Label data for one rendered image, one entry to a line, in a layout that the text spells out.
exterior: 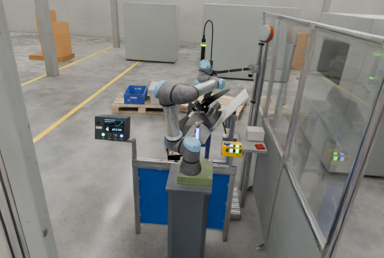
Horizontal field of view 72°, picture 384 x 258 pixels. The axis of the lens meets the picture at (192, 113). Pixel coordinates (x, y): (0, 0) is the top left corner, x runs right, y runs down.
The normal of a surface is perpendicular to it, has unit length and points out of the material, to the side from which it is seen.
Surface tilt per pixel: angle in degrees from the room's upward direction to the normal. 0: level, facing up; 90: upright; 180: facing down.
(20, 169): 90
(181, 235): 90
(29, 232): 90
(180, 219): 90
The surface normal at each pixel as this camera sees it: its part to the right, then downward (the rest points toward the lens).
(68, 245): 0.04, -0.92
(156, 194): -0.07, 0.40
